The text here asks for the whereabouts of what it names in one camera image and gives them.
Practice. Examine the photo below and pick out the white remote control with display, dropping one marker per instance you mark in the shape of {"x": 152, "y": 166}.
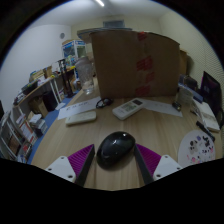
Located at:
{"x": 128, "y": 108}

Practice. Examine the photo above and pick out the wooden side desk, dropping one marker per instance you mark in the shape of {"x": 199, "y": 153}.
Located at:
{"x": 40, "y": 86}

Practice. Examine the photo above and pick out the black office chair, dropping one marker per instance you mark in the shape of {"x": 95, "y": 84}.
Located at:
{"x": 211, "y": 90}

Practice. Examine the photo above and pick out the flat white remote control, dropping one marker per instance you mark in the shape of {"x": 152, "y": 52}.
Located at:
{"x": 81, "y": 118}

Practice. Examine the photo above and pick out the grey window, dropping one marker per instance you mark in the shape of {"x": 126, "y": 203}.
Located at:
{"x": 113, "y": 23}

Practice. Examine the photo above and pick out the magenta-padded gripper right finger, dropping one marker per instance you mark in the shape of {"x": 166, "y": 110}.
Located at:
{"x": 166, "y": 166}

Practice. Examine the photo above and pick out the small dark clip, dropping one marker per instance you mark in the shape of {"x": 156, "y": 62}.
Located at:
{"x": 176, "y": 106}

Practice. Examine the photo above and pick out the white and blue cabinet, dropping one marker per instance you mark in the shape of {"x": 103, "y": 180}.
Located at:
{"x": 73, "y": 50}

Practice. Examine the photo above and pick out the black computer mouse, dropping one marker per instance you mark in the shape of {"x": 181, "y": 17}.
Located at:
{"x": 115, "y": 148}

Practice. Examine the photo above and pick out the open brown cardboard box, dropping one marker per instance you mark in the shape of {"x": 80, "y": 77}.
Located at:
{"x": 184, "y": 61}

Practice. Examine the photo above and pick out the blue book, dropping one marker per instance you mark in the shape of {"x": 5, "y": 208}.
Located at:
{"x": 196, "y": 96}

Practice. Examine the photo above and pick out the white book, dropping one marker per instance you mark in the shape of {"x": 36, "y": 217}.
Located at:
{"x": 207, "y": 115}

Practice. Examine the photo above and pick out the round grey wall fixture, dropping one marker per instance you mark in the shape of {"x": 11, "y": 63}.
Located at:
{"x": 62, "y": 35}

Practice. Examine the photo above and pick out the white shelf unit with books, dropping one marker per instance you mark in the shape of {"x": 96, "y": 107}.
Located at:
{"x": 20, "y": 133}

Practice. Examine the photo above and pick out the clear glass jar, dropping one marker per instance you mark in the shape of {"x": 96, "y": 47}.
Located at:
{"x": 85, "y": 75}

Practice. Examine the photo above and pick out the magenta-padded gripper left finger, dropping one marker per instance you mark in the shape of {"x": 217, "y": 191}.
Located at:
{"x": 60, "y": 168}

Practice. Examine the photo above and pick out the ceiling light tube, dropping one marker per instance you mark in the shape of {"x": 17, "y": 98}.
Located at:
{"x": 100, "y": 3}

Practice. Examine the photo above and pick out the round white printed mouse pad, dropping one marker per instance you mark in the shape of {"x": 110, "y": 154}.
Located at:
{"x": 196, "y": 148}

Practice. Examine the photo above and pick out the black marker pen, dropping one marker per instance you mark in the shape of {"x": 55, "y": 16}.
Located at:
{"x": 204, "y": 129}

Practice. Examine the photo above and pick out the black floor stand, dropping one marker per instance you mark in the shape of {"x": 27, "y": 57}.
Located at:
{"x": 65, "y": 80}

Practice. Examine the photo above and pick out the white round stack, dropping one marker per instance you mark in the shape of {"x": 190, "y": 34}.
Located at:
{"x": 185, "y": 96}

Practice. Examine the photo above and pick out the large brown cardboard box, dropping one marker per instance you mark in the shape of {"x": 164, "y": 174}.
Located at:
{"x": 126, "y": 66}

